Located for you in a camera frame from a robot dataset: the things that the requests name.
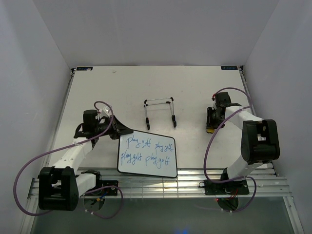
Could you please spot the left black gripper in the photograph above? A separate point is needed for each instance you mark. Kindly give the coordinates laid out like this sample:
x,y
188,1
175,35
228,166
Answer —
x,y
118,128

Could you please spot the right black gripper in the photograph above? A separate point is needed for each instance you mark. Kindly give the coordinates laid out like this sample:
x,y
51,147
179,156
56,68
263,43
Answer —
x,y
209,121

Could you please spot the yellow whiteboard eraser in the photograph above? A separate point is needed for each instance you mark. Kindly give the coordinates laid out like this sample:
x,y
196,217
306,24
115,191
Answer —
x,y
210,131

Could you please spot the small black-framed whiteboard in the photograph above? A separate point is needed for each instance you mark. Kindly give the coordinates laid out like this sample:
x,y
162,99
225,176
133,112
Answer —
x,y
143,153

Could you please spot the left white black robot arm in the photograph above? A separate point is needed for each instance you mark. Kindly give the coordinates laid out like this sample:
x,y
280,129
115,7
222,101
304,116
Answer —
x,y
60,186

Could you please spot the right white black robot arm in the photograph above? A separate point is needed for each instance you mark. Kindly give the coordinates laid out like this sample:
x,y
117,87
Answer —
x,y
259,137

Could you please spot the right blue corner label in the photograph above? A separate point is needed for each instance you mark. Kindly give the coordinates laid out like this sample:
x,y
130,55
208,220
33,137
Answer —
x,y
229,68

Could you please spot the blue corner label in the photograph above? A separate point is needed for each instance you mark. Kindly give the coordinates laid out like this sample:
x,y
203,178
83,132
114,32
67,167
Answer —
x,y
84,68
229,68

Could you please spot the left blue corner label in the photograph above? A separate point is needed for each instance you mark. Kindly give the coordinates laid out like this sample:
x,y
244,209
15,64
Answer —
x,y
84,68

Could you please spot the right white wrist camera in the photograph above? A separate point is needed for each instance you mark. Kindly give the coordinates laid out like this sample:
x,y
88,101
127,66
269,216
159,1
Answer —
x,y
215,100

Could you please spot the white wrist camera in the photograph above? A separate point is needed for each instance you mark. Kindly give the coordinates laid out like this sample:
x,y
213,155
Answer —
x,y
106,111
215,100

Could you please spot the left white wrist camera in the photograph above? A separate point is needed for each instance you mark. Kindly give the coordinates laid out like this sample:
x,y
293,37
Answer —
x,y
106,111

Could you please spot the metal wire whiteboard stand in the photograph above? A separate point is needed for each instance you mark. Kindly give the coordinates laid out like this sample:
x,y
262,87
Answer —
x,y
157,106

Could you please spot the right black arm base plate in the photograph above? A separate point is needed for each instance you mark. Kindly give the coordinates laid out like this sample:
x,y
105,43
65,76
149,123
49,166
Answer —
x,y
238,187

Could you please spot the aluminium extrusion rail frame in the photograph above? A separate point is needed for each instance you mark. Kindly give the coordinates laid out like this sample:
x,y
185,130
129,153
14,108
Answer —
x,y
188,184

